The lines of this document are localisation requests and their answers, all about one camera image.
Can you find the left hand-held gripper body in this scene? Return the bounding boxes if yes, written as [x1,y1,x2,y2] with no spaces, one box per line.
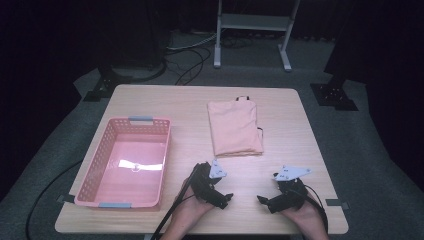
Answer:
[189,158,231,210]

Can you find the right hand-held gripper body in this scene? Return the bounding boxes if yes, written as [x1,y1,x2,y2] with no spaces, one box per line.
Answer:
[269,165,310,215]

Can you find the peach garment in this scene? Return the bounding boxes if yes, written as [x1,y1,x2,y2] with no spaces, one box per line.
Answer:
[206,95,265,158]

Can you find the pink perforated plastic basket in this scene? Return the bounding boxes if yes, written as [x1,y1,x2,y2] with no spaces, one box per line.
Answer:
[73,115,172,210]

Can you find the person's right hand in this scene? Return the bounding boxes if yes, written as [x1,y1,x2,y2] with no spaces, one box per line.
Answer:
[281,194,326,232]

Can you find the person's left hand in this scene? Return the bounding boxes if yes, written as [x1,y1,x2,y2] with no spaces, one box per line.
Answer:
[172,178,215,232]

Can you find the black stand base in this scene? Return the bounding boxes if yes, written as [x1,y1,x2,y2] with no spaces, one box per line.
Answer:
[309,71,360,112]
[82,65,135,103]

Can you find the white metal stand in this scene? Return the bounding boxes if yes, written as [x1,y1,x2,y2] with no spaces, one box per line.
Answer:
[213,0,301,72]

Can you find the right hand-held gripper black cable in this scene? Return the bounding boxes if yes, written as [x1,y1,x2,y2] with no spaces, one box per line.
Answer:
[303,184,330,234]

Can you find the hand-held gripper black cable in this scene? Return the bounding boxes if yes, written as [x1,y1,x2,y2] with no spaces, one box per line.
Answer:
[150,163,203,240]
[303,184,330,234]

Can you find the left hand-held gripper black cable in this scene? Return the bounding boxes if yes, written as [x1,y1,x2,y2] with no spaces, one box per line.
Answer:
[150,163,203,240]

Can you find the grey table bracket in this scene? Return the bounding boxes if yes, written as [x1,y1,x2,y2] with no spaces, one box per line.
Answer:
[325,198,351,211]
[55,194,76,205]

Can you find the black looped floor cables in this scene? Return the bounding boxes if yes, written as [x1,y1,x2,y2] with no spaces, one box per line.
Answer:
[162,46,213,86]

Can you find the white floor cable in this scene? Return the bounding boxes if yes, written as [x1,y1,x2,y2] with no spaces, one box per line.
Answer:
[166,32,218,52]

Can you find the black floor cable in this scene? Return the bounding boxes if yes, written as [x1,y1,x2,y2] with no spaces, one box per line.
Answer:
[25,160,84,240]

